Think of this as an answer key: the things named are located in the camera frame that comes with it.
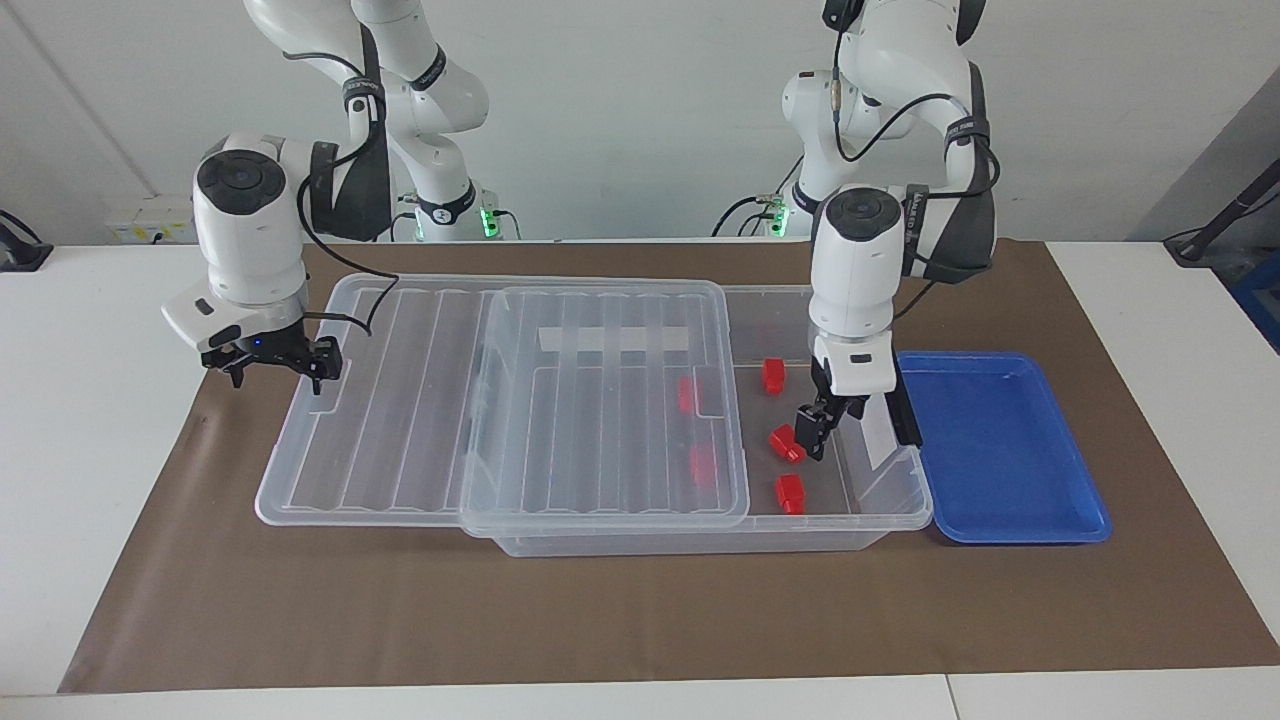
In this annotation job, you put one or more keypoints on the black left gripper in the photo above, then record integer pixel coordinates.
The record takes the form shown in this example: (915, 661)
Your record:
(820, 385)

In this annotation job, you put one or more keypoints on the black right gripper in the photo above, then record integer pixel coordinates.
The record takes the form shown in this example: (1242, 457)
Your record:
(265, 345)

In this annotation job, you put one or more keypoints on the red block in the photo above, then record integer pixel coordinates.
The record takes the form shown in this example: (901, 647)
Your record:
(783, 443)
(688, 395)
(773, 375)
(702, 465)
(790, 493)

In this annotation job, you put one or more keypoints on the clear ribbed plastic lid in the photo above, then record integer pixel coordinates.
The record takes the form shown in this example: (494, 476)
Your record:
(400, 400)

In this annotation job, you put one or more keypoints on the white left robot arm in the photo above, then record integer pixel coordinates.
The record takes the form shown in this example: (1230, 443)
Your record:
(855, 270)

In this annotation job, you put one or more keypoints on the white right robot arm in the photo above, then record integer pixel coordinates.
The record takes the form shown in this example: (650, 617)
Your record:
(250, 250)

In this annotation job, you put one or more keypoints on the small white box label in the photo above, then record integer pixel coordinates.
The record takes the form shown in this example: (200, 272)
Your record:
(880, 440)

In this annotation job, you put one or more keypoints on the black box latch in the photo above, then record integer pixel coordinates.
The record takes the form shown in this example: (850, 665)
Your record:
(908, 420)

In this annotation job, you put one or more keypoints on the clear plastic storage box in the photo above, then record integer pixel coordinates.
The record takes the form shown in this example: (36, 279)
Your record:
(850, 500)

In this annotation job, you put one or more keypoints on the blue plastic tray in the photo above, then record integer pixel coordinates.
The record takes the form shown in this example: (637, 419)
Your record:
(1000, 450)

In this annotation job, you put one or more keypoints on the green lit base unit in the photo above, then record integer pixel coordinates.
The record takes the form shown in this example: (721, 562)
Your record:
(779, 215)
(488, 215)

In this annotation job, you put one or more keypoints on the brown paper table mat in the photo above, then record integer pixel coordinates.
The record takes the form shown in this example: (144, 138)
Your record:
(640, 620)

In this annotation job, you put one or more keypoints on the black stand leg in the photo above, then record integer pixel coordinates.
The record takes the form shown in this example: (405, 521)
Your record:
(1225, 215)

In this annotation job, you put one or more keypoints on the blue crate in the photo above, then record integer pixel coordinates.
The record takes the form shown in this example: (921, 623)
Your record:
(1262, 300)

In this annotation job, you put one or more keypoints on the white wall outlet strip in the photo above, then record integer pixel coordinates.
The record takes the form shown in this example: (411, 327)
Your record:
(140, 225)

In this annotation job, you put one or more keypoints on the black clamp mount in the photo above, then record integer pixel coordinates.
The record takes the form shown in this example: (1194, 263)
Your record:
(25, 255)

